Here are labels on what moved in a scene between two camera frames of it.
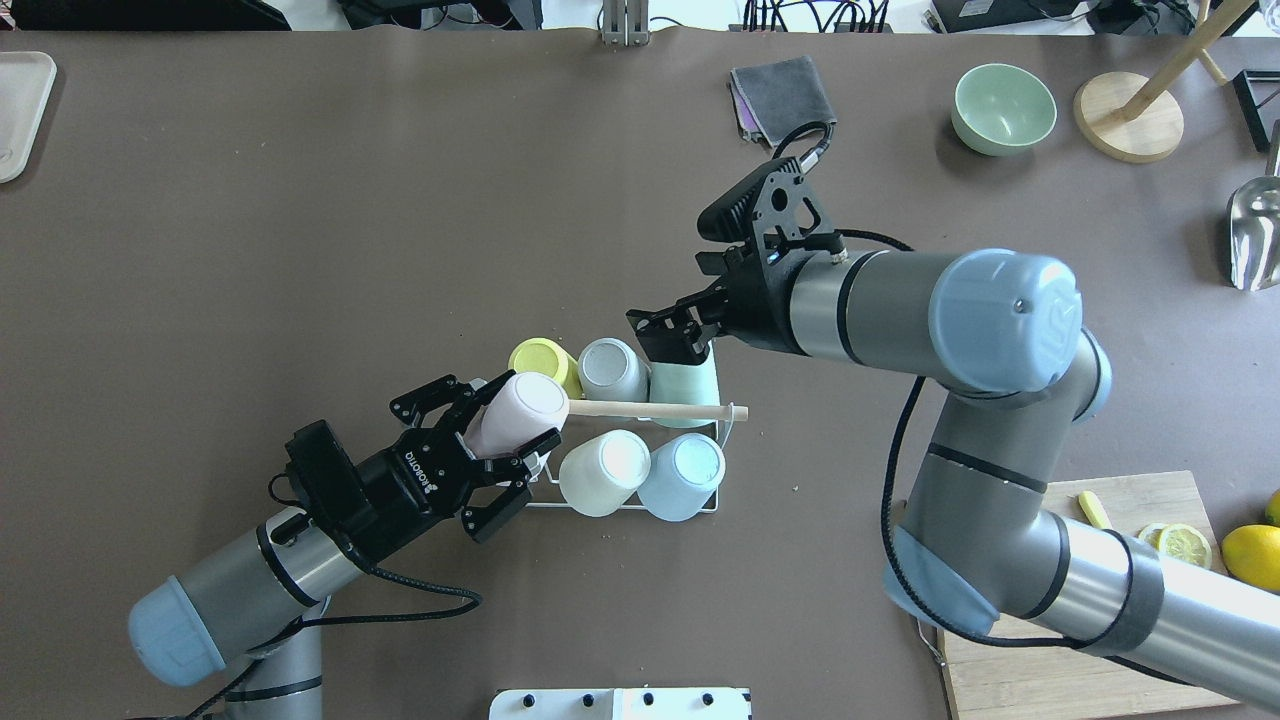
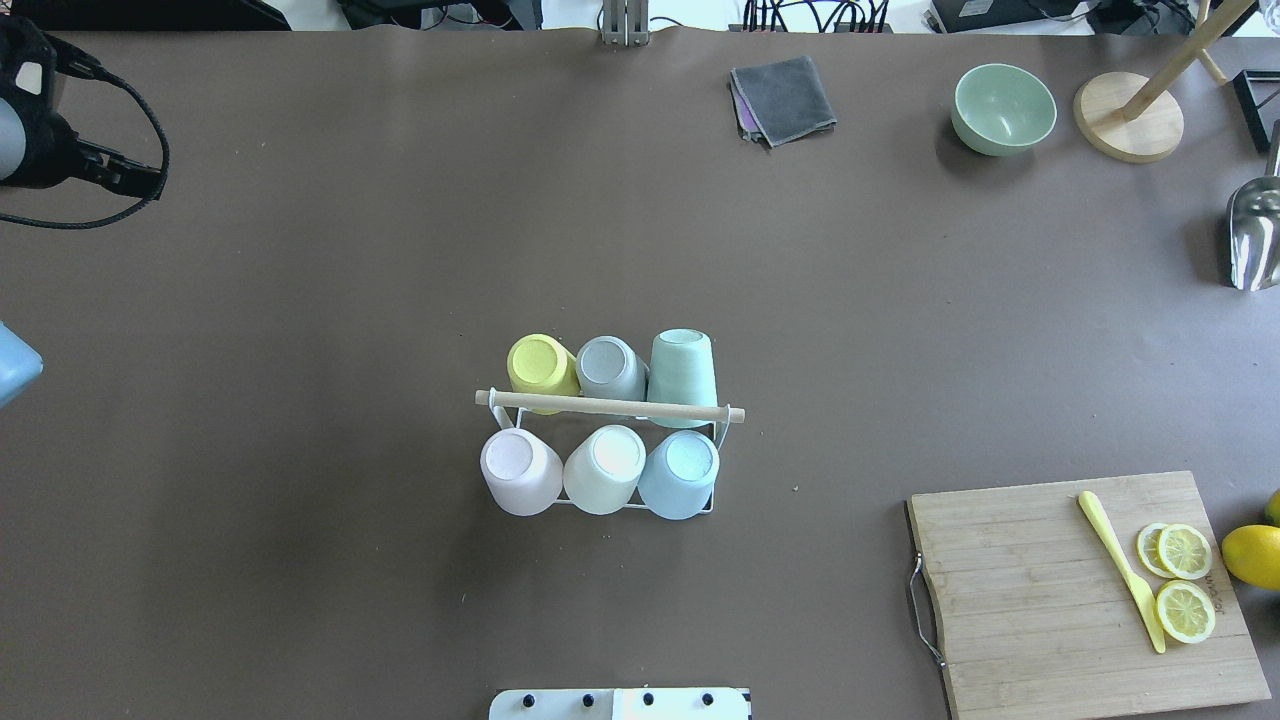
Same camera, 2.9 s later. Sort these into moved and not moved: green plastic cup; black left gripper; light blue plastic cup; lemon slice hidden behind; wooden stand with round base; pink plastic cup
Moved: pink plastic cup; black left gripper
Not moved: light blue plastic cup; lemon slice hidden behind; wooden stand with round base; green plastic cup
